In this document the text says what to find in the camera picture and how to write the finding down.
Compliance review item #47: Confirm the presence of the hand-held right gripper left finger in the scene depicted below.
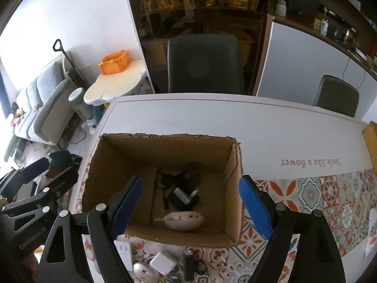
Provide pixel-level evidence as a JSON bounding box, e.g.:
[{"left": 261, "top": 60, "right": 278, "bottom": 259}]
[{"left": 37, "top": 175, "right": 143, "bottom": 283}]

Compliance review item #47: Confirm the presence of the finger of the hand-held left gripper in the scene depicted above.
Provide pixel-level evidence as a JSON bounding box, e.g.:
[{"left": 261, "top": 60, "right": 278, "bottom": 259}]
[
  {"left": 0, "top": 165, "right": 79, "bottom": 222},
  {"left": 0, "top": 157, "right": 49, "bottom": 198}
]

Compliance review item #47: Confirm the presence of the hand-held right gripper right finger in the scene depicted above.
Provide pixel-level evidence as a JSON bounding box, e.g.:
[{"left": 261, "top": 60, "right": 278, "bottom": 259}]
[{"left": 238, "top": 175, "right": 346, "bottom": 283}]

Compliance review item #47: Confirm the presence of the cardboard box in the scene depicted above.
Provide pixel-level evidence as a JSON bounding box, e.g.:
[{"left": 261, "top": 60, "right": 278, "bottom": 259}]
[{"left": 81, "top": 133, "right": 243, "bottom": 248}]

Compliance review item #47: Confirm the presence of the white charger cube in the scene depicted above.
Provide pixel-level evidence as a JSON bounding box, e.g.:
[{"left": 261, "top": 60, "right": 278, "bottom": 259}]
[{"left": 150, "top": 251, "right": 174, "bottom": 275}]

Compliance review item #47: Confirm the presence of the short black cable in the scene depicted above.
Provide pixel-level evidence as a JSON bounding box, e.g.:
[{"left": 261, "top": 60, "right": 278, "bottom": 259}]
[{"left": 194, "top": 259, "right": 208, "bottom": 275}]

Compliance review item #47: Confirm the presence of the black cylinder battery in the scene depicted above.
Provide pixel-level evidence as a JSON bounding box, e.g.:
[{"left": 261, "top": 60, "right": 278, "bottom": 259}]
[{"left": 183, "top": 250, "right": 196, "bottom": 282}]

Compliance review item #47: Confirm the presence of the dark green hat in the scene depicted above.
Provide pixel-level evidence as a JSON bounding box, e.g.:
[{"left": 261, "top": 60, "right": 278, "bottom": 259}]
[{"left": 49, "top": 150, "right": 83, "bottom": 171}]

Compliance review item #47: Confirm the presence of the black power adapter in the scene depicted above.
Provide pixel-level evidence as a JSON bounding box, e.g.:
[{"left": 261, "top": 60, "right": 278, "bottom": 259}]
[{"left": 171, "top": 186, "right": 201, "bottom": 211}]

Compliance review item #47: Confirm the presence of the cream computer mouse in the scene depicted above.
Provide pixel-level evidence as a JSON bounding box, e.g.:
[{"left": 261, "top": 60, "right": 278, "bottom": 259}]
[{"left": 155, "top": 211, "right": 205, "bottom": 232}]

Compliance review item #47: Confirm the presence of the patterned tile table mat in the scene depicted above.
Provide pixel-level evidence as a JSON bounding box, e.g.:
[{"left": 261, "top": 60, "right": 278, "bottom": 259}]
[{"left": 75, "top": 168, "right": 377, "bottom": 283}]

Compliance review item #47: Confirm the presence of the grey sofa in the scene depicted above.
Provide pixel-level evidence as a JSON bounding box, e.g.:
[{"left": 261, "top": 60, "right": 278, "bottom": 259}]
[{"left": 4, "top": 62, "right": 74, "bottom": 162}]

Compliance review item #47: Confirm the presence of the white cylinder fan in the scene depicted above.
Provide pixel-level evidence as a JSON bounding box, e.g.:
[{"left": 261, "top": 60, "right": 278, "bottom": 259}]
[{"left": 68, "top": 88, "right": 95, "bottom": 121}]

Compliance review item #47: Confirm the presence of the cream flower-shaped table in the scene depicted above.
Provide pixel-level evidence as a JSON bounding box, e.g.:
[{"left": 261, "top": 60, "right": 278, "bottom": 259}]
[{"left": 83, "top": 59, "right": 148, "bottom": 105}]

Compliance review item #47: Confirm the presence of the black upright vacuum cleaner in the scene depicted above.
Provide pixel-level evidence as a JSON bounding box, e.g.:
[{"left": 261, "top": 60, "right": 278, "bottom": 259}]
[{"left": 53, "top": 39, "right": 86, "bottom": 90}]

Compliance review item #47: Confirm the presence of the orange plastic crate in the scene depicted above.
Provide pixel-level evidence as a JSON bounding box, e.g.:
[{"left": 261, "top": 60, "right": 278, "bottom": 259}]
[{"left": 98, "top": 51, "right": 131, "bottom": 75}]

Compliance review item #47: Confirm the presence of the dark grey narrow chair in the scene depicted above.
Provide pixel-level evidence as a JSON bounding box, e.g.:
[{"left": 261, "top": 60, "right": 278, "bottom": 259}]
[{"left": 313, "top": 75, "right": 360, "bottom": 118}]

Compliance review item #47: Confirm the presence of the dark grey wide chair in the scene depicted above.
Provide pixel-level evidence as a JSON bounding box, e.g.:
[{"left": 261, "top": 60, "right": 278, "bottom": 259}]
[{"left": 167, "top": 34, "right": 246, "bottom": 95}]

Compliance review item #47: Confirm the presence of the white counter cabinet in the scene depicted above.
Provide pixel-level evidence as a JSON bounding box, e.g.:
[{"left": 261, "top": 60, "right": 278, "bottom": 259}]
[{"left": 255, "top": 13, "right": 377, "bottom": 124}]

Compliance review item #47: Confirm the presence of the dark glass cabinet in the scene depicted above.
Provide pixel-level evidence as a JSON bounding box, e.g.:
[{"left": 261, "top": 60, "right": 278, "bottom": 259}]
[{"left": 124, "top": 0, "right": 274, "bottom": 95}]

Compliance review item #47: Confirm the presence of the tangled black cable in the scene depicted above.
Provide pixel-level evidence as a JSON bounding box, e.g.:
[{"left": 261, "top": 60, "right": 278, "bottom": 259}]
[{"left": 157, "top": 165, "right": 204, "bottom": 192}]

